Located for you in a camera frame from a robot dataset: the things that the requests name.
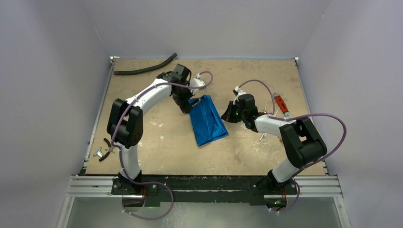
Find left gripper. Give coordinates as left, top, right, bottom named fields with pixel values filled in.
left=172, top=82, right=201, bottom=114

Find blue cloth napkin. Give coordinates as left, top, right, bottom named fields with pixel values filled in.
left=188, top=95, right=229, bottom=147

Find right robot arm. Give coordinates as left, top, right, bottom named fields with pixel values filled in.
left=221, top=92, right=327, bottom=193

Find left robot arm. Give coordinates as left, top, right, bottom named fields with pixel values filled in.
left=107, top=64, right=193, bottom=194

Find brown plastic utensil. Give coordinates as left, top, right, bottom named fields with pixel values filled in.
left=263, top=102, right=269, bottom=114

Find black foam tube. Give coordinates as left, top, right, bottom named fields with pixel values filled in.
left=114, top=53, right=177, bottom=76

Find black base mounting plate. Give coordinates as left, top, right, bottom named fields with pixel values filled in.
left=111, top=174, right=297, bottom=207

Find small tool at left edge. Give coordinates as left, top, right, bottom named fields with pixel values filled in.
left=92, top=147, right=104, bottom=158

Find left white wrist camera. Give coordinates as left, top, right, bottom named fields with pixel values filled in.
left=189, top=78, right=205, bottom=95

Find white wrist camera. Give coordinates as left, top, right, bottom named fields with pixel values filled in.
left=189, top=78, right=205, bottom=95
left=233, top=86, right=246, bottom=104

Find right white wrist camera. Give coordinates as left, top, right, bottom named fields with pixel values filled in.
left=233, top=86, right=246, bottom=104

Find red handled adjustable wrench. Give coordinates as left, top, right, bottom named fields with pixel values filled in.
left=273, top=92, right=290, bottom=119

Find black handled pliers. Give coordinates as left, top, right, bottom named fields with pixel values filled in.
left=98, top=138, right=115, bottom=162

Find aluminium frame rail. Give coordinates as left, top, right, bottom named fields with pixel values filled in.
left=66, top=175, right=342, bottom=199

